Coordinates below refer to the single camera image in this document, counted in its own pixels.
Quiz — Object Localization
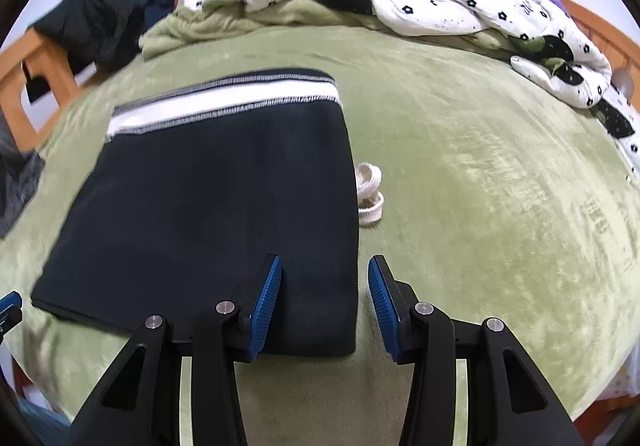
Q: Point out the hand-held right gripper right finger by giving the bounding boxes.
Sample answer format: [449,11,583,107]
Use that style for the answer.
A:
[367,255,586,446]

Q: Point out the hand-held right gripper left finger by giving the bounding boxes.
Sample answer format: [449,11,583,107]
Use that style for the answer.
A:
[67,253,282,446]

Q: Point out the black pants with white stripe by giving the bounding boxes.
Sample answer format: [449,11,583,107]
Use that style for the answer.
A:
[30,68,361,362]

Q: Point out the person's leg in jeans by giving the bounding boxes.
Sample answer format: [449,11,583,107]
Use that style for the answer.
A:
[15,401,71,446]

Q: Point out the grey garment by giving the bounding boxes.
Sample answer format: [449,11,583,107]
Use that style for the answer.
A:
[0,116,47,239]

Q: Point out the green fleece blanket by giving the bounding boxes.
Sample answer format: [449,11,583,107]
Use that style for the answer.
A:
[0,0,640,446]

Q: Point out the black jacket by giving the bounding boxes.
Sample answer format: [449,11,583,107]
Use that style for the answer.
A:
[32,0,151,74]

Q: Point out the white printed pillow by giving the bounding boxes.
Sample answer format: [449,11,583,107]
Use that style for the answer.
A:
[600,86,640,177]

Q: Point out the white printed quilt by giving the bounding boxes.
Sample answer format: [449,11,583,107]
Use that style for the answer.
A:
[182,0,636,139]

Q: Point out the purple cloth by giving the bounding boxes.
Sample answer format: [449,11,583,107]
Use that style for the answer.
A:
[525,0,571,17]

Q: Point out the white drawstring cord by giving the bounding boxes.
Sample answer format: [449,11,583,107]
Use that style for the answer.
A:
[354,163,386,227]

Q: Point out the wooden bed frame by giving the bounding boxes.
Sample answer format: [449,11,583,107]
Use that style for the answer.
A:
[0,0,640,427]

